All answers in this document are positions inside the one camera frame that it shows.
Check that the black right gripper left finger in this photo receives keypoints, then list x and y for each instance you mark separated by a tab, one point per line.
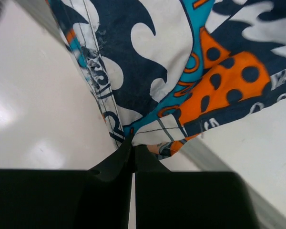
97	198

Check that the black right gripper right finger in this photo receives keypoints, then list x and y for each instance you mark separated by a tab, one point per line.
189	200

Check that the colourful patterned shorts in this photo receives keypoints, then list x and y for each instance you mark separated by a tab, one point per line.
164	71

